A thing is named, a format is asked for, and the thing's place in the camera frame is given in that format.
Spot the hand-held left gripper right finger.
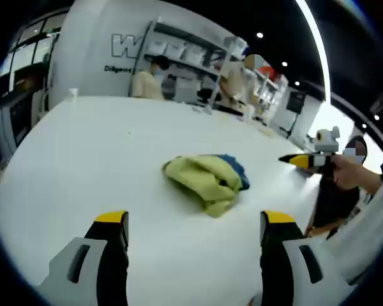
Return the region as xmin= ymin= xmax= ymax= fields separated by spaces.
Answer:
xmin=260 ymin=210 xmax=355 ymax=306

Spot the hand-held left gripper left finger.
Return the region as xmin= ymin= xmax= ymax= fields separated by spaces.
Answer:
xmin=34 ymin=210 xmax=130 ymax=306

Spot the yellow-green garment with blue panel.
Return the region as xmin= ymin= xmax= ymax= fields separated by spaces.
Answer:
xmin=161 ymin=154 xmax=251 ymax=219

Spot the person's right hand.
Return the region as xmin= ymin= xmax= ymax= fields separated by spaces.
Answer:
xmin=333 ymin=155 xmax=364 ymax=192

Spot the black sign on stand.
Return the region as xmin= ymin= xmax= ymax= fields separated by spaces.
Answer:
xmin=286 ymin=91 xmax=307 ymax=135

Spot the person's white printed shirt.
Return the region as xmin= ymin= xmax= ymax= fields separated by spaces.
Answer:
xmin=309 ymin=159 xmax=383 ymax=288

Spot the ceiling light strip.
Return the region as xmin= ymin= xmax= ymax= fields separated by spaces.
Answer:
xmin=295 ymin=0 xmax=331 ymax=103

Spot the clear plastic storage box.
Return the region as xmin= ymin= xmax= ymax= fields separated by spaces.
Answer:
xmin=225 ymin=35 xmax=248 ymax=54

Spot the grey box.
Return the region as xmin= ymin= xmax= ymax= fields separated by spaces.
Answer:
xmin=175 ymin=78 xmax=199 ymax=103

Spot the white storage bin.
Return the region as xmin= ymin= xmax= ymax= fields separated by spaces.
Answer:
xmin=167 ymin=43 xmax=188 ymax=59
xmin=186 ymin=46 xmax=209 ymax=63
xmin=153 ymin=41 xmax=169 ymax=57

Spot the grey metal shelf rack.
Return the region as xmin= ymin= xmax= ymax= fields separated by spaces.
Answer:
xmin=143 ymin=20 xmax=290 ymax=125

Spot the glass window wall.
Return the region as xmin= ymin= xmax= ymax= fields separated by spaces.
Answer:
xmin=0 ymin=15 xmax=62 ymax=80

